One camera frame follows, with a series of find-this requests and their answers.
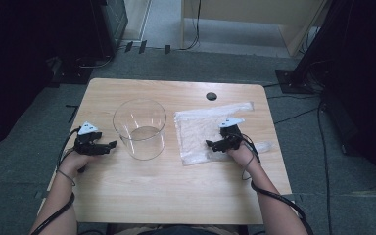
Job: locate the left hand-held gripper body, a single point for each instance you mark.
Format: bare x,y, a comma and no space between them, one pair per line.
86,145

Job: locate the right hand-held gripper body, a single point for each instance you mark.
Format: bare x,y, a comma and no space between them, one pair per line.
231,132

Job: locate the clear plastic bag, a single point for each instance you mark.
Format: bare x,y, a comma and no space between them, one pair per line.
196,130

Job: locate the clear round container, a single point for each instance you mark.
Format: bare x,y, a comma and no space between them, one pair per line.
140,130

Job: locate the person's left hand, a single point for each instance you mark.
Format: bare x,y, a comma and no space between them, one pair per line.
75,161

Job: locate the person's right hand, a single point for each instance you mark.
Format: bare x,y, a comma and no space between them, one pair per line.
243,156

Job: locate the thin grey wrist band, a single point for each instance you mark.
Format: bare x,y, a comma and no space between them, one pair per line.
67,177

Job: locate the black floor tape strip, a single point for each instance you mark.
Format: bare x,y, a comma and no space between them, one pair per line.
142,46
128,46

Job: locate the dark grey cabinet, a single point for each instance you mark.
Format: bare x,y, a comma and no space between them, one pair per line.
112,23

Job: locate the light wooden furniture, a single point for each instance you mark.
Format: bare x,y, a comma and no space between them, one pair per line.
241,9

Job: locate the black stand base plate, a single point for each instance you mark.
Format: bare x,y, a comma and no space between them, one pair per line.
292,81

